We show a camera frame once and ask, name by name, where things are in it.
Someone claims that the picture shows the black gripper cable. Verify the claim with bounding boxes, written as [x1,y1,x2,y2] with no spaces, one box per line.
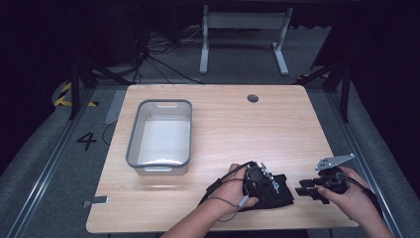
[336,172,384,216]
[197,161,256,206]

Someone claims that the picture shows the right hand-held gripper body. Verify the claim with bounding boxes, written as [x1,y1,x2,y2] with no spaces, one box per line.
[315,153,357,195]

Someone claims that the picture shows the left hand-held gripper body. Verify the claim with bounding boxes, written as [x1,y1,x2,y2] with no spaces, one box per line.
[243,161,281,200]

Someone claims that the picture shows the person's right hand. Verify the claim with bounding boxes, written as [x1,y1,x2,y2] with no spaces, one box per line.
[318,166,380,226]

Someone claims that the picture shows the black and yellow hazard tape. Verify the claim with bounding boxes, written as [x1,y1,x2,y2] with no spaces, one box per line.
[53,81,99,108]

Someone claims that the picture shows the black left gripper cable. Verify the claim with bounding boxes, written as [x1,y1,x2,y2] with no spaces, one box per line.
[197,161,256,206]

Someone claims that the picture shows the small grey metal bracket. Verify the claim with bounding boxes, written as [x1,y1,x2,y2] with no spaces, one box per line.
[82,195,110,208]

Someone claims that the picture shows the bundle of floor cables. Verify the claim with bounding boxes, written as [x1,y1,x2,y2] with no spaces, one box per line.
[132,26,206,85]

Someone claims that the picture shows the white metal table frame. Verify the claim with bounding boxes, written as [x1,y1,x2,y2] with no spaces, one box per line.
[199,4,294,76]

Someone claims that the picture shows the person's left hand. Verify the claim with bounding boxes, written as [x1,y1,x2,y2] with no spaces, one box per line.
[209,163,261,217]

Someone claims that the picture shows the grey plastic bin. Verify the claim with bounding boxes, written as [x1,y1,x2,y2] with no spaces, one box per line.
[125,99,194,177]

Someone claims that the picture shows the thin black floor cable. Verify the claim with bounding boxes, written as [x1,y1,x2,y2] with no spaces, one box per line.
[101,120,119,147]

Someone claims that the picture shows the grey cable with plug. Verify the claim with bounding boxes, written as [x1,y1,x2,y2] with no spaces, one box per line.
[204,194,251,223]

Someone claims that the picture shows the black metal stand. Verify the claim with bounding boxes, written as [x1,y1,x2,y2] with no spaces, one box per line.
[67,58,133,121]
[295,59,353,123]

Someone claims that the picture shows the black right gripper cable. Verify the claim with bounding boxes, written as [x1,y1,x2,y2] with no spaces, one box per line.
[336,172,384,216]

